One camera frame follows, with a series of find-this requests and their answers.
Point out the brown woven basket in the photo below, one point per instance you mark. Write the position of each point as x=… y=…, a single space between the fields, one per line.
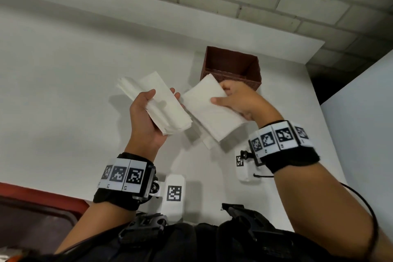
x=230 y=63

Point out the person's right thumb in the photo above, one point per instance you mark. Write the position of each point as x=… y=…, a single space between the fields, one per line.
x=221 y=101

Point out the single white paper napkin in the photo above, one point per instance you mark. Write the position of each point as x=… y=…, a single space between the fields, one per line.
x=208 y=108

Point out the person's left thumb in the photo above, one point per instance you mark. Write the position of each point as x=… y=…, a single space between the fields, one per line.
x=148 y=96

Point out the white napkin sheet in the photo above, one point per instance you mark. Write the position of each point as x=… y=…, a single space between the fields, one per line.
x=210 y=142

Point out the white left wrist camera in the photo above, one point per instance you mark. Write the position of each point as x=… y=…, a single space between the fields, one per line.
x=174 y=197

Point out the wristband with marker tiles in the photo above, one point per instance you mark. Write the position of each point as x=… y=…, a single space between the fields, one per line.
x=282 y=145
x=126 y=179

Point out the person's left hand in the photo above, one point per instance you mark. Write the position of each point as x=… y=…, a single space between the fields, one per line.
x=142 y=126

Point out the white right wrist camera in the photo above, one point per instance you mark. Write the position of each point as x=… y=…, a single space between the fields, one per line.
x=245 y=169

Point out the white side partition panel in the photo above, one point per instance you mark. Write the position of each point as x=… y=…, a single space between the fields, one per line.
x=362 y=136

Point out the right wristband with marker tiles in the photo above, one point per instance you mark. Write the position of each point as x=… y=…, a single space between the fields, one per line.
x=282 y=145

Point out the person's left forearm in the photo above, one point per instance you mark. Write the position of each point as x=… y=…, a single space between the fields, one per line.
x=101 y=222

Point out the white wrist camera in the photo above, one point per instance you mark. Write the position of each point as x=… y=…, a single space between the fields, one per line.
x=245 y=169
x=174 y=197

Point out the left wristband with marker tiles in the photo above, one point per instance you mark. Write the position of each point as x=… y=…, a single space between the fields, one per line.
x=126 y=179

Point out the stack of white napkins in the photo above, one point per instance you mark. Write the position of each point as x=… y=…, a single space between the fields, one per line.
x=162 y=102

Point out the dark red chair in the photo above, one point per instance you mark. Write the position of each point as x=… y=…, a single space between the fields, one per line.
x=33 y=215

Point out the white back panel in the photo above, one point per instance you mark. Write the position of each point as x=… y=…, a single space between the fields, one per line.
x=153 y=10

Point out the person's right forearm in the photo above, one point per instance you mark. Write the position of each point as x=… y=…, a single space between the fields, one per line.
x=322 y=206

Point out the black chest harness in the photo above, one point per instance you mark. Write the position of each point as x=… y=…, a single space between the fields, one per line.
x=199 y=240

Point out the person's right hand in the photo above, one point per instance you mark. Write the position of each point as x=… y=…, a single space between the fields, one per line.
x=248 y=100

